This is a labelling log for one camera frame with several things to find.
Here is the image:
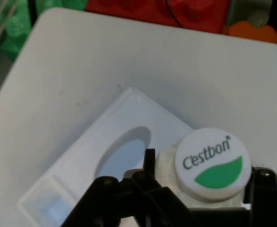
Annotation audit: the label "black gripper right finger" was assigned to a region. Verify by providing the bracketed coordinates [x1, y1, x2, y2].
[243, 166, 277, 227]

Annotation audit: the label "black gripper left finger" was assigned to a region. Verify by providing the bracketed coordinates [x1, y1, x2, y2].
[61, 148, 190, 227]

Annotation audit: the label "green label water bottle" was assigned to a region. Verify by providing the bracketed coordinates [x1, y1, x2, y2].
[155, 127, 252, 210]

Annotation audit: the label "white printed cardboard box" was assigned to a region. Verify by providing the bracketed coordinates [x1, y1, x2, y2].
[17, 87, 196, 227]

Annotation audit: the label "orange foam block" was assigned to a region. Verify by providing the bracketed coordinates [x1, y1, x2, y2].
[228, 20, 277, 44]

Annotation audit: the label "large red foam block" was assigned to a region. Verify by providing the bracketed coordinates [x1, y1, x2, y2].
[85, 0, 234, 34]

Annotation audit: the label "green foam block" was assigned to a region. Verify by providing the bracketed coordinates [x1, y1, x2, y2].
[0, 0, 88, 62]

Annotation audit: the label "thin black tripod cable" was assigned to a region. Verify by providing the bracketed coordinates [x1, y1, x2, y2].
[164, 0, 184, 27]

